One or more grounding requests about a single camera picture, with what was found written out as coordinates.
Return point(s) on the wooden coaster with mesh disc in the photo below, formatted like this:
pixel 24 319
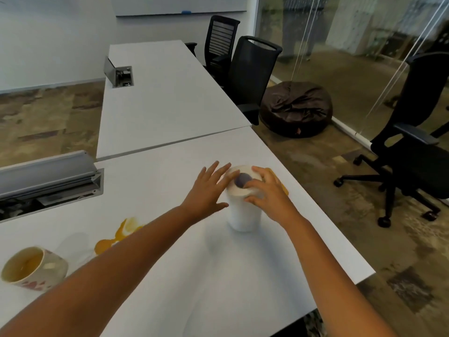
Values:
pixel 283 188

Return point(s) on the person's left forearm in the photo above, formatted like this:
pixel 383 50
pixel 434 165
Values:
pixel 105 277

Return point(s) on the black slatted-back office chair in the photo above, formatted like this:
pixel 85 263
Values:
pixel 221 35

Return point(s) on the cream mug with tea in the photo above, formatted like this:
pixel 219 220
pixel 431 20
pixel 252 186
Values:
pixel 52 273

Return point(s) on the person's left hand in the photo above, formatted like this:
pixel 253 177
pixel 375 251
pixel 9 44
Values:
pixel 207 196

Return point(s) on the white whiteboard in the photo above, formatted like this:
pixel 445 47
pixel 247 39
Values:
pixel 175 3

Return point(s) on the tea puddle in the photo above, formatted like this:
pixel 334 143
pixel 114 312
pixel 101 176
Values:
pixel 103 245

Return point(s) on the person's right hand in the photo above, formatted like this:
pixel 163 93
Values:
pixel 273 203

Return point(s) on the black solid-back office chair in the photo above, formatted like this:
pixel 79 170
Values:
pixel 249 73

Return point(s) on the white paper towel roll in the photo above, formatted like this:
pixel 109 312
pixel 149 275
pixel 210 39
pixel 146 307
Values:
pixel 242 217

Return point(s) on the person's right forearm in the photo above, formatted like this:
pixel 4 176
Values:
pixel 333 284

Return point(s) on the dark brown bean bag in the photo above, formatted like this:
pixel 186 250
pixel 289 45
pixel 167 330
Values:
pixel 294 108

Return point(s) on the white adjoining table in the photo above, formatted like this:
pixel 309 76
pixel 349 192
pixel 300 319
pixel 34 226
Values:
pixel 168 108

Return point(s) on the black wheeled office chair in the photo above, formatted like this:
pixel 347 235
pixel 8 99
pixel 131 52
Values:
pixel 414 161

